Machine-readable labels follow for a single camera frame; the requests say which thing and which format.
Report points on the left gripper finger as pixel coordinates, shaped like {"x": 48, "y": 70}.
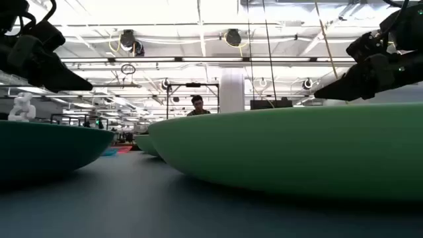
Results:
{"x": 59, "y": 77}

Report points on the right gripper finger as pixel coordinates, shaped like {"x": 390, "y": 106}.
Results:
{"x": 357, "y": 82}

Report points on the dark green plastic plate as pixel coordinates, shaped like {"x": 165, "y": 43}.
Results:
{"x": 49, "y": 148}

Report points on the light green plastic plate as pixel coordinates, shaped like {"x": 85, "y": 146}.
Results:
{"x": 297, "y": 148}
{"x": 145, "y": 143}

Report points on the cyan transparent plastic plate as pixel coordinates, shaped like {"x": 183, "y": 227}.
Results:
{"x": 109, "y": 152}

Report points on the pink transparent plastic plate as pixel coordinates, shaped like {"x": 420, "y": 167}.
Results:
{"x": 124, "y": 149}

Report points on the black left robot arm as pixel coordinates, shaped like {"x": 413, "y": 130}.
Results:
{"x": 10, "y": 13}

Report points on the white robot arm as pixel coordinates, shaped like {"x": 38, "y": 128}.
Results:
{"x": 21, "y": 109}

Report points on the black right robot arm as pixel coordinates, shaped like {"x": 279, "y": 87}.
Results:
{"x": 409, "y": 29}

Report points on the black cabinet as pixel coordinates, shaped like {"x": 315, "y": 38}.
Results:
{"x": 271, "y": 104}

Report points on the white round pillar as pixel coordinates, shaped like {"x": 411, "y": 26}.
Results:
{"x": 231, "y": 92}

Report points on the person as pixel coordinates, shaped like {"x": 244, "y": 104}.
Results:
{"x": 197, "y": 102}

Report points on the long ceiling light bar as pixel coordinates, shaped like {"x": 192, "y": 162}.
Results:
{"x": 211, "y": 59}

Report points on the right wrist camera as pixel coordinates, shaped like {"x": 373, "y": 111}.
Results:
{"x": 367, "y": 46}

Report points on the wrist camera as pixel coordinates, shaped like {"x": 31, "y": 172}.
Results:
{"x": 48, "y": 34}
{"x": 367, "y": 46}

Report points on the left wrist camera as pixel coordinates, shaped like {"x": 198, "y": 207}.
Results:
{"x": 48, "y": 34}

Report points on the black gantry frame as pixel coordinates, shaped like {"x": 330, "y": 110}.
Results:
{"x": 193, "y": 85}

